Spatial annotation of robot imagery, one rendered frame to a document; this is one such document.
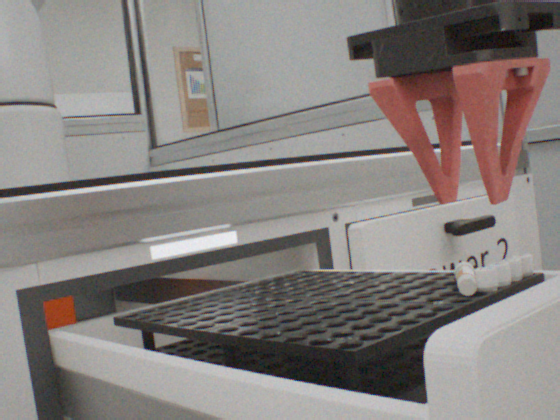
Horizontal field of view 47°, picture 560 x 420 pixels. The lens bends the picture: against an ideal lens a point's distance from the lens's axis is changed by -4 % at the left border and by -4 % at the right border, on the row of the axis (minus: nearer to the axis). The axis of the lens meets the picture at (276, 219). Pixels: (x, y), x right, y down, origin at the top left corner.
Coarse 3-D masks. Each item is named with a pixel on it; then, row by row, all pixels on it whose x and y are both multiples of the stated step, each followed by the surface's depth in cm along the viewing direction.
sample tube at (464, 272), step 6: (462, 264) 40; (468, 264) 40; (456, 270) 40; (462, 270) 38; (468, 270) 38; (474, 270) 40; (456, 276) 39; (462, 276) 37; (468, 276) 37; (474, 276) 38; (462, 282) 36; (468, 282) 36; (474, 282) 36; (462, 288) 36; (468, 288) 36; (474, 288) 36; (468, 294) 36
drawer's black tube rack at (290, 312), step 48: (240, 288) 51; (288, 288) 48; (336, 288) 45; (384, 288) 43; (432, 288) 41; (144, 336) 44; (192, 336) 38; (240, 336) 34; (288, 336) 33; (336, 336) 32; (336, 384) 33; (384, 384) 32
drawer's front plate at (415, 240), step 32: (352, 224) 63; (384, 224) 64; (416, 224) 67; (512, 224) 80; (352, 256) 63; (384, 256) 64; (416, 256) 67; (448, 256) 71; (480, 256) 75; (512, 256) 80
